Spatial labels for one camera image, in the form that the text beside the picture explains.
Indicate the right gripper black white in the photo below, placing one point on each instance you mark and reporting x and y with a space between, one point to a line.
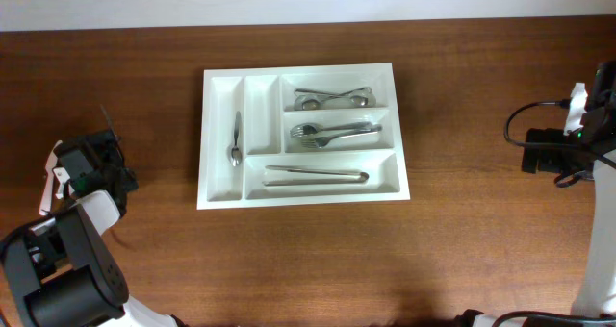
546 162

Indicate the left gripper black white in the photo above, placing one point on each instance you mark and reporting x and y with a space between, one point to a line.
111 148

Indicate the white plastic knife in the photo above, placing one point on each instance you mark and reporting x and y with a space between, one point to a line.
45 204

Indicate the small metal teaspoon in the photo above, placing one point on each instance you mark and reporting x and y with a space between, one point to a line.
235 154
108 119

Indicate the metal tweezers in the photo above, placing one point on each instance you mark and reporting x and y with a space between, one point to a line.
305 176

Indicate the large metal spoon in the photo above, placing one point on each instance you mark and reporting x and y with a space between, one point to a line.
358 97
308 103

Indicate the metal fork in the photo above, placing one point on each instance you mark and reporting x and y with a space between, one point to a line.
321 142
309 129

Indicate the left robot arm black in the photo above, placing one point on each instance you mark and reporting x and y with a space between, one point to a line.
59 270

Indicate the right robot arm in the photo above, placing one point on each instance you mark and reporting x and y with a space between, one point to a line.
583 150

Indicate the white plastic cutlery tray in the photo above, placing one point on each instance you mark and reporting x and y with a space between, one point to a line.
274 100

